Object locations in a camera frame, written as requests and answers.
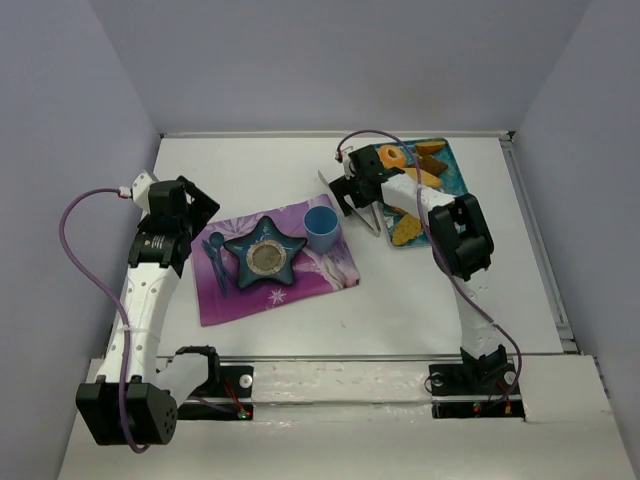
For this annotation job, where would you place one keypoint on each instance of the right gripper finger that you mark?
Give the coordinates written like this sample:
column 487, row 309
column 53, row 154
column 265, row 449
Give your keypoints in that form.
column 359, row 202
column 345, row 206

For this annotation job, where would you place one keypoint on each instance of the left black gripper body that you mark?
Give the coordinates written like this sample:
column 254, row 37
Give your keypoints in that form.
column 201, row 206

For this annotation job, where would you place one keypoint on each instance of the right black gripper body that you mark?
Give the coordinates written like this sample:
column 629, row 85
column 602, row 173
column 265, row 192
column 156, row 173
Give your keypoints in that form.
column 354, row 188

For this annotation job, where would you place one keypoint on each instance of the metal tongs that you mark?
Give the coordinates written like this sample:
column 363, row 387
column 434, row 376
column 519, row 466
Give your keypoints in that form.
column 374, row 227

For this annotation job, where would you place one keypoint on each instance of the long yellow bread loaf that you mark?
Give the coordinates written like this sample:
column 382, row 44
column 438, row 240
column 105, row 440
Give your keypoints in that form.
column 424, row 177

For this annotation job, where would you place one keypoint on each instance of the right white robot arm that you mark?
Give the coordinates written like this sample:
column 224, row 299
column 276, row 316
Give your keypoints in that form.
column 461, row 243

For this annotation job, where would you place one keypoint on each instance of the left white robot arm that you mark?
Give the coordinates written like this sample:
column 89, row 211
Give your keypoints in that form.
column 131, row 402

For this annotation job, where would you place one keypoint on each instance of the speckled bread slice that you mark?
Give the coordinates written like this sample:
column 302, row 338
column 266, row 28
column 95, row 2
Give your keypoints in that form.
column 407, row 229

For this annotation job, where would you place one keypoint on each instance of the dark chocolate bread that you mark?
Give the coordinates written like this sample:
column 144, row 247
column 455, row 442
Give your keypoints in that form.
column 431, row 165

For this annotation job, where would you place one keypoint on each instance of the brown bread wedge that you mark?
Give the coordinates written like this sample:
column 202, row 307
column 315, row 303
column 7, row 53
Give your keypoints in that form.
column 430, row 147

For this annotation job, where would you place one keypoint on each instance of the blue plastic cup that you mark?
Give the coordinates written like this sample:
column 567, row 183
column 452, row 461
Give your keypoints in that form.
column 321, row 225

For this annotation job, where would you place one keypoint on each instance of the orange glazed donut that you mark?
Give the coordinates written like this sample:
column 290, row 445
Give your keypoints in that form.
column 392, row 156

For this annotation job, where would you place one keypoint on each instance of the blue plastic spoon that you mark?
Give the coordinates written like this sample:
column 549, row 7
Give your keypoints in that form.
column 216, row 242

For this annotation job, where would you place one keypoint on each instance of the teal star-shaped plate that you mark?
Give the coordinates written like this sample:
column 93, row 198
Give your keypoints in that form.
column 265, row 254

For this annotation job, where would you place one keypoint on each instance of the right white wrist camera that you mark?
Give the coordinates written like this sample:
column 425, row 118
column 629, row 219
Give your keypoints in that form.
column 342, row 153

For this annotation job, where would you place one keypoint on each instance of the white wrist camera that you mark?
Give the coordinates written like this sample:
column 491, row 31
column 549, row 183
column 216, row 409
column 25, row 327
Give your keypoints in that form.
column 342, row 153
column 139, row 190

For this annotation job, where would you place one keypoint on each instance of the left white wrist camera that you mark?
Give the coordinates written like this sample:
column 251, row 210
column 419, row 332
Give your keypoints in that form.
column 139, row 190

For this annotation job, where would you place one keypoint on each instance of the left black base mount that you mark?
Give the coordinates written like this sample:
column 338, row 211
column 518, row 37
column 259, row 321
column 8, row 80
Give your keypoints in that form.
column 230, row 399

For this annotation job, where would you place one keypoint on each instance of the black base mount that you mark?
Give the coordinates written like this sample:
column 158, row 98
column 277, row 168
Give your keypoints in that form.
column 230, row 399
column 455, row 395

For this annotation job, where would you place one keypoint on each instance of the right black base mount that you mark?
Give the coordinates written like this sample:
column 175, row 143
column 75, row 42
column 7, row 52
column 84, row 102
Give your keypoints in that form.
column 455, row 395

